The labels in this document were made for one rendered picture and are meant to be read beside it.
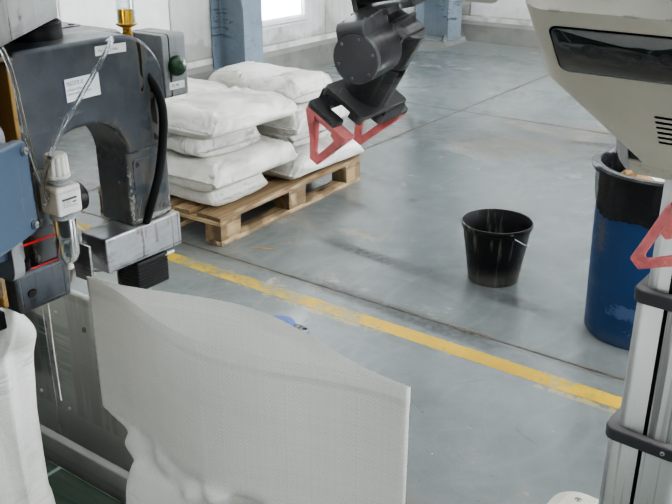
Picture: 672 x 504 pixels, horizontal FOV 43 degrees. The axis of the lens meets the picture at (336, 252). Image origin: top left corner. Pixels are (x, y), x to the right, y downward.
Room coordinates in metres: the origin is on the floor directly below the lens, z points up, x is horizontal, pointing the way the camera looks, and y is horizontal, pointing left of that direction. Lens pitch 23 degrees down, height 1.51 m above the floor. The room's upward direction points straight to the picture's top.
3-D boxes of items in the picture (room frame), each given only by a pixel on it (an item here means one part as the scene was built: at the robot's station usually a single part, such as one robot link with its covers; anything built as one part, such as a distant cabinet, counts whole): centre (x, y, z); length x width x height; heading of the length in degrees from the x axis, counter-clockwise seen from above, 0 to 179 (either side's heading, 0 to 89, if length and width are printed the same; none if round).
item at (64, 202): (1.01, 0.35, 1.14); 0.05 x 0.04 x 0.16; 144
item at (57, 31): (1.13, 0.40, 1.35); 0.09 x 0.09 x 0.03
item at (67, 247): (1.00, 0.35, 1.11); 0.03 x 0.03 x 0.06
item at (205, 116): (3.99, 0.52, 0.56); 0.66 x 0.42 x 0.15; 144
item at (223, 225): (4.35, 0.54, 0.07); 1.20 x 0.82 x 0.14; 146
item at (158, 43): (1.25, 0.26, 1.29); 0.08 x 0.05 x 0.09; 54
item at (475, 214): (3.29, -0.67, 0.13); 0.30 x 0.30 x 0.26
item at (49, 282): (1.03, 0.41, 1.04); 0.08 x 0.06 x 0.05; 144
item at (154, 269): (1.20, 0.29, 0.98); 0.09 x 0.05 x 0.05; 144
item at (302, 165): (4.49, 0.18, 0.20); 0.67 x 0.43 x 0.15; 144
